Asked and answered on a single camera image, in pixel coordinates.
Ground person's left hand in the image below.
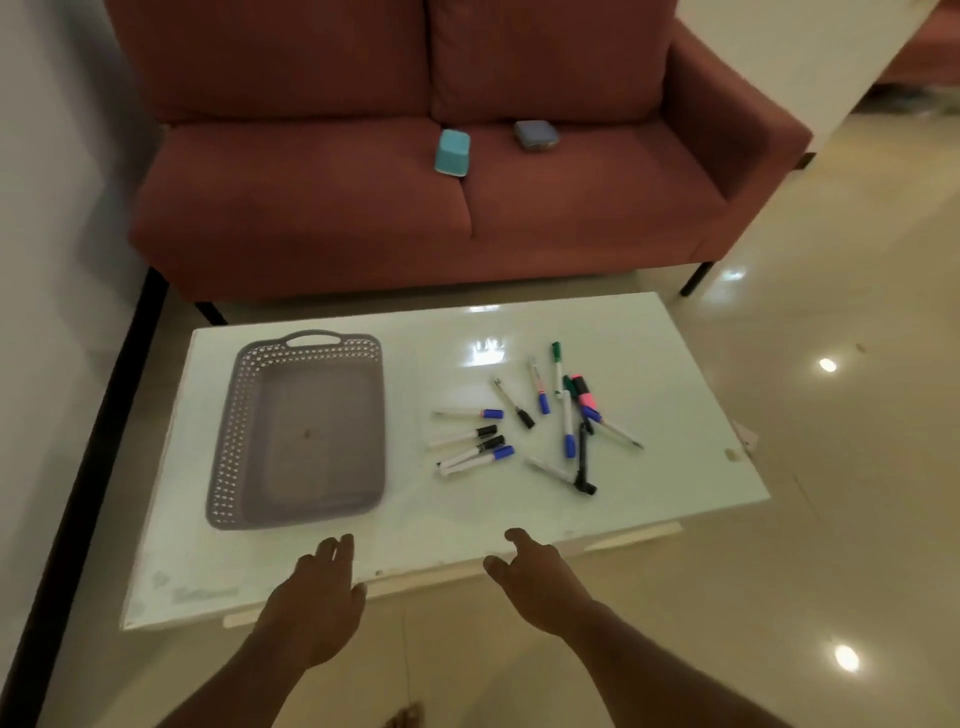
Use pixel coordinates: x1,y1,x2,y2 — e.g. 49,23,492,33
251,533,369,673

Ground black baseboard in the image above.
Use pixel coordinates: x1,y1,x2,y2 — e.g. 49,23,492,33
0,266,170,728

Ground pink highlighter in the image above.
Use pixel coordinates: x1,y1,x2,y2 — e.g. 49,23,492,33
571,373,601,421

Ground white table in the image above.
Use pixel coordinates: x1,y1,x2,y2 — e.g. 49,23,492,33
119,290,772,631

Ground blue-grey plastic box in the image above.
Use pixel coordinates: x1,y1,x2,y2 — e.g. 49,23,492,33
513,119,562,155

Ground red sofa back cushion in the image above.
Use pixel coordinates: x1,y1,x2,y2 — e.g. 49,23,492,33
104,0,433,125
428,0,680,125

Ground red fabric sofa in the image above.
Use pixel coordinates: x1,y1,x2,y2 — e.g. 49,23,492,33
877,0,960,88
103,0,815,326

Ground person's right hand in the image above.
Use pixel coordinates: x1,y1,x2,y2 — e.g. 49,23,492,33
482,527,601,640

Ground teal box with white lid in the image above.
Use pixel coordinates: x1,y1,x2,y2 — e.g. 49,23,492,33
434,128,472,179

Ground grey perforated plastic basket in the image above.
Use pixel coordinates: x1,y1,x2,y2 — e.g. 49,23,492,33
204,329,388,532

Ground white marker black cap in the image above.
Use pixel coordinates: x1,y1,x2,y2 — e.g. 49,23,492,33
524,455,594,495
425,424,499,450
437,434,507,470
491,376,537,430

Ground person's right forearm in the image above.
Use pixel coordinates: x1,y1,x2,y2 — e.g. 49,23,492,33
558,599,796,728

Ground red label marker blue cap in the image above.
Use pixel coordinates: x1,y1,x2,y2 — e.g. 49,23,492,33
526,356,552,416

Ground slim white marker blue cap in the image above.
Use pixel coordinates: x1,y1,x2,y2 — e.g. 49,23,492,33
581,407,645,451

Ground black pen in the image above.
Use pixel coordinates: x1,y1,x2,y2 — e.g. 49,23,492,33
575,422,599,497

